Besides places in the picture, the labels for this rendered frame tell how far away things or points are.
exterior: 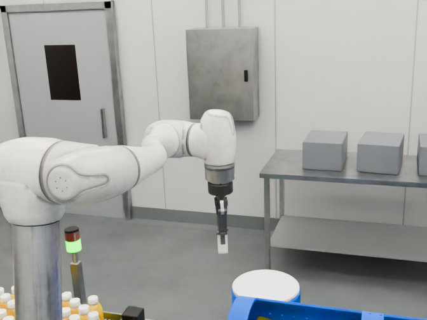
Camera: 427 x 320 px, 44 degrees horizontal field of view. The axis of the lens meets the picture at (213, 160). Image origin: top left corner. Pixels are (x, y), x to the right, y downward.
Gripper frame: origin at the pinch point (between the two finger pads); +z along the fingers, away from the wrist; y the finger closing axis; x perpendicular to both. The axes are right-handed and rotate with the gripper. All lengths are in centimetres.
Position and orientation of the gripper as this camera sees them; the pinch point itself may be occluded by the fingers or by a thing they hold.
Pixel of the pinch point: (222, 242)
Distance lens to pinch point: 166.8
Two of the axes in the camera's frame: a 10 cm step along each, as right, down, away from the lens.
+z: 0.4, 9.6, 2.8
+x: -10.0, 0.6, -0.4
